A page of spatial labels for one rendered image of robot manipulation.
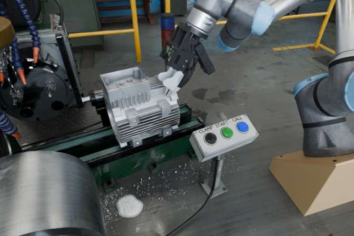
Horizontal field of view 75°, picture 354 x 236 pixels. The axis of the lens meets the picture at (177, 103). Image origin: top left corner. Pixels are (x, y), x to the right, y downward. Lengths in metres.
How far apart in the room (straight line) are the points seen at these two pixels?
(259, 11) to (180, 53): 0.22
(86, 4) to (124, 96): 3.08
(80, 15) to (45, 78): 2.87
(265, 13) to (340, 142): 0.41
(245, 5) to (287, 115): 0.69
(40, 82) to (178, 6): 4.62
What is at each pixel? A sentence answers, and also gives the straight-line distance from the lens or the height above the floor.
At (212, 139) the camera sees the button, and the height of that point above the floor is 1.07.
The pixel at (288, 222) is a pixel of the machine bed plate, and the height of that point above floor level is 0.80.
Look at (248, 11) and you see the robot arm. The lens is 0.62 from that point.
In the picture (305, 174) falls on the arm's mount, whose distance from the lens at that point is 0.78.
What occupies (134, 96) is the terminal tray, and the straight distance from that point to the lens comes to 0.67.
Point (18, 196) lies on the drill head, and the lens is 0.45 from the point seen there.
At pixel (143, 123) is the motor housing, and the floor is 1.03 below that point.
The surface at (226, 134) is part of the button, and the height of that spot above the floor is 1.07.
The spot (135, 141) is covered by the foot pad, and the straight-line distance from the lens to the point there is 0.71.
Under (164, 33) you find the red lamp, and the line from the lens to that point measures 1.01.
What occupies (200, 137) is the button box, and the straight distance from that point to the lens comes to 0.59.
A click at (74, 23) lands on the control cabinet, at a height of 0.46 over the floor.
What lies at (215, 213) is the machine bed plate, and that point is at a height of 0.80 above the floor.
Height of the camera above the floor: 1.48
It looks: 36 degrees down
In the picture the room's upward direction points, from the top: straight up
